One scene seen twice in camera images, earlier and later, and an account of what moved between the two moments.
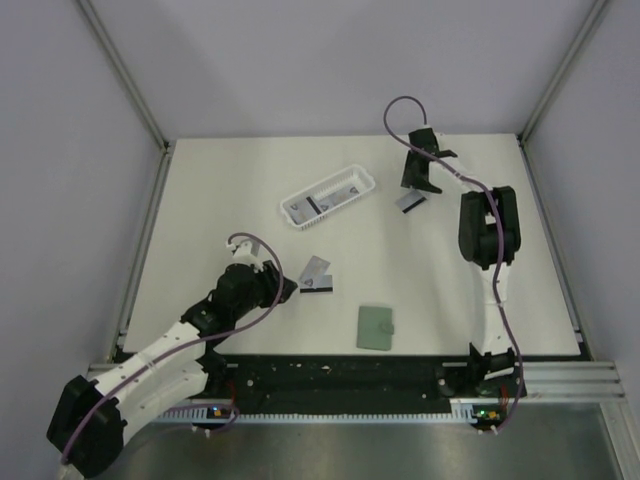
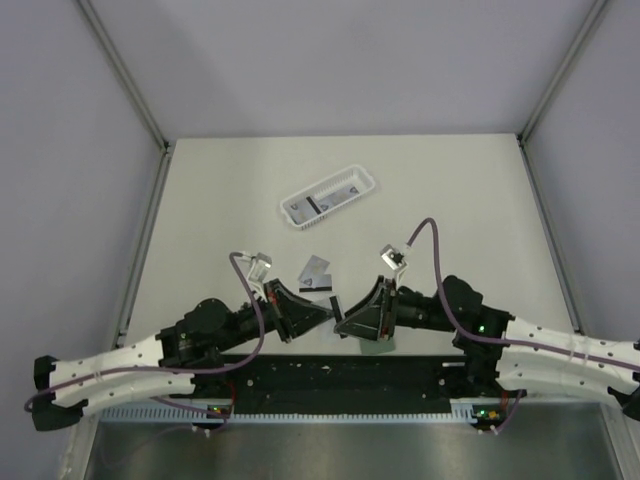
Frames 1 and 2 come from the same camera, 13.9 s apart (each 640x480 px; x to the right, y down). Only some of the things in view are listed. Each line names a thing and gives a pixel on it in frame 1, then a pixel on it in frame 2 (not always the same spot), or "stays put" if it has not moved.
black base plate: x=349 y=384 stays put
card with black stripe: x=325 y=286 stays put
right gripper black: x=408 y=179 → x=376 y=315
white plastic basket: x=312 y=205 stays put
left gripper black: x=269 y=275 → x=290 y=314
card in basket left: x=302 y=209 stays put
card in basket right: x=337 y=197 stays put
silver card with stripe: x=409 y=200 → x=339 y=313
